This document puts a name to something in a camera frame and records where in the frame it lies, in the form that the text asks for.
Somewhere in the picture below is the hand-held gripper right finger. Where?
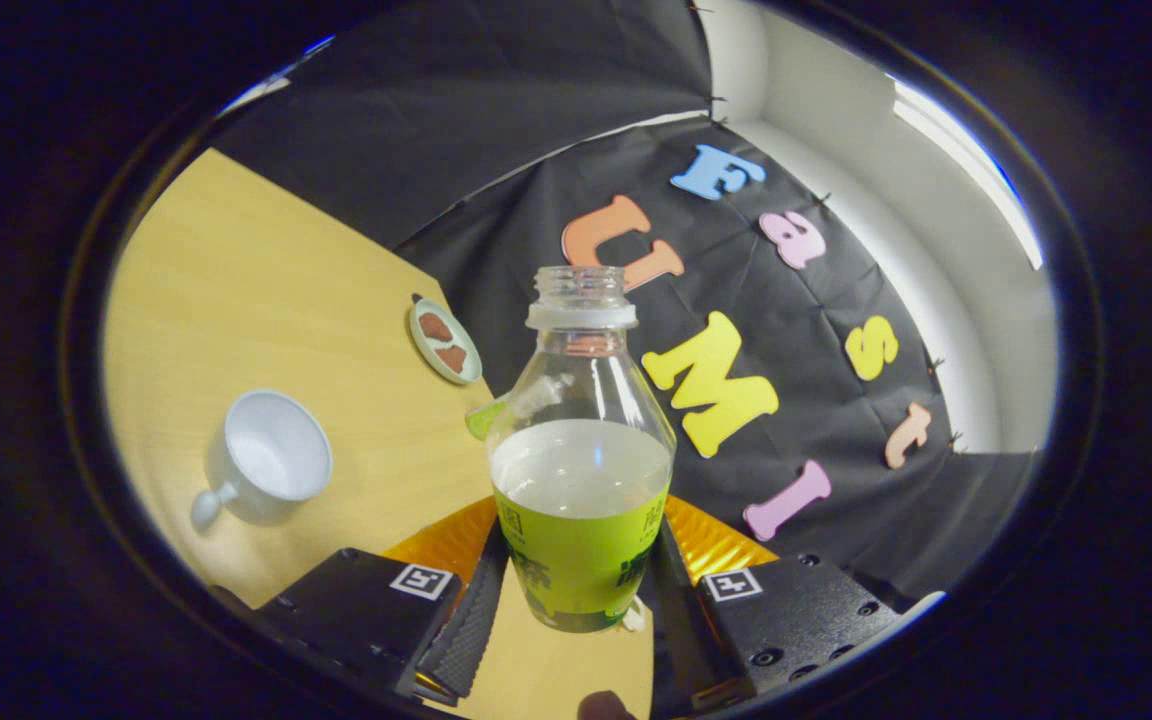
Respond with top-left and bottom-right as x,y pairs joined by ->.
651,497 -> 905,713

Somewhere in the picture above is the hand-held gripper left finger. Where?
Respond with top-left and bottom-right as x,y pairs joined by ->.
256,497 -> 510,701

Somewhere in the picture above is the green label juice bottle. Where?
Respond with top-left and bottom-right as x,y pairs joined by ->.
486,265 -> 677,634

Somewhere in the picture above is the white cup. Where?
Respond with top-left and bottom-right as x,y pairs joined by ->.
190,389 -> 334,531

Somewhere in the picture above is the white capped green bottle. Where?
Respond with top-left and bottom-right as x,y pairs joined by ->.
465,395 -> 512,441

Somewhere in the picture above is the pale green plate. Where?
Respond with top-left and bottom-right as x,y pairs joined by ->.
408,294 -> 484,386

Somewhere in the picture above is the wooden table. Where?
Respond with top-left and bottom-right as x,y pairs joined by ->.
101,148 -> 657,720

